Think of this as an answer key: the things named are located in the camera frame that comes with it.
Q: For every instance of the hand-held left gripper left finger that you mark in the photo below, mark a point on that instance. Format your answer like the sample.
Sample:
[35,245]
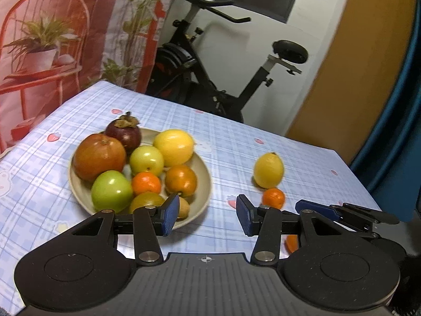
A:
[170,215]

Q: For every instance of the yellow orange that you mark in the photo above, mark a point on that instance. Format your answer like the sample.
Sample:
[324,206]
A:
[146,202]

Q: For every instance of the black exercise bike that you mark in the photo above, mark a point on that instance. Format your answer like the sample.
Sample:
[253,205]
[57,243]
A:
[197,72]

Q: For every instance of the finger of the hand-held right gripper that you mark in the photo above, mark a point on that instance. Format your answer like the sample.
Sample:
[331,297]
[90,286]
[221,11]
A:
[368,213]
[315,205]

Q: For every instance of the yellow-green apple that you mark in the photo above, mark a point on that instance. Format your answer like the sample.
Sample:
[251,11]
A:
[146,160]

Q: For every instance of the orange mandarin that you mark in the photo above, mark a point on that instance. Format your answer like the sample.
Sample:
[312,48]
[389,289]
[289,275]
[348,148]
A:
[146,183]
[273,198]
[291,243]

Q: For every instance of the yellow lemon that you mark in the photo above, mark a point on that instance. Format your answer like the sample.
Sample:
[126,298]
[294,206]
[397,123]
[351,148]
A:
[173,147]
[269,171]

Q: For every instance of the blue curtain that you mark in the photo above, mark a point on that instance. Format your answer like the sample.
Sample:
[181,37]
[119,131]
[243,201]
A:
[394,131]

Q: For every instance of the dark purple mangosteen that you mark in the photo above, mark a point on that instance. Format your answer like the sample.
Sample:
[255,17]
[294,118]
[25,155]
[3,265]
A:
[125,133]

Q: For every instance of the glossy brown-orange fruit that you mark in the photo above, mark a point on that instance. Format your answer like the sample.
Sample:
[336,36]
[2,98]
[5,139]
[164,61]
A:
[181,181]

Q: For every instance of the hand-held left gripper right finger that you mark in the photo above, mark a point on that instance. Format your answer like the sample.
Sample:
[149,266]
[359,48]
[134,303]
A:
[245,215]

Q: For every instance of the wooden door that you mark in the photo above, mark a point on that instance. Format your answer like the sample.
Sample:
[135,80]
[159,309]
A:
[345,72]

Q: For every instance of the green apple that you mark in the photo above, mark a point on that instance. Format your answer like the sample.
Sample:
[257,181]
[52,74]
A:
[111,191]

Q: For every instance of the printed wall backdrop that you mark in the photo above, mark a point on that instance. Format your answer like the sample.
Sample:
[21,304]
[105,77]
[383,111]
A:
[65,23]

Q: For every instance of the blue checked tablecloth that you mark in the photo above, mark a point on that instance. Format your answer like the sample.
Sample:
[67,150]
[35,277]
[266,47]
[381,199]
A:
[230,144]

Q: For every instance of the small brown fruit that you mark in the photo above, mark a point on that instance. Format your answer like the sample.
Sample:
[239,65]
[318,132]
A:
[184,208]

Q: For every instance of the cream plate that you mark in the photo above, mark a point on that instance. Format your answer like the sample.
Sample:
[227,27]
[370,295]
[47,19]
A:
[201,187]

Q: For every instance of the large red-orange fruit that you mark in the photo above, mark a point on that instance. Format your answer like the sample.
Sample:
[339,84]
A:
[98,156]

